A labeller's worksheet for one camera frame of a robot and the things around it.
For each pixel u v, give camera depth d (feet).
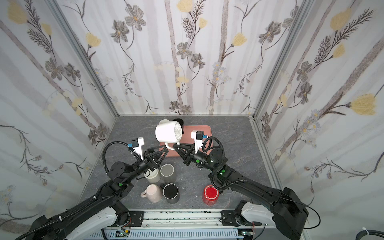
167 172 2.56
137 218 2.42
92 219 1.65
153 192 2.42
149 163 1.91
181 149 2.12
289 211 1.33
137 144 1.91
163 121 3.42
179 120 3.44
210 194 2.47
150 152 2.12
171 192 2.46
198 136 1.91
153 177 2.62
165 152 2.01
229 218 2.41
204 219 2.46
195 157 1.95
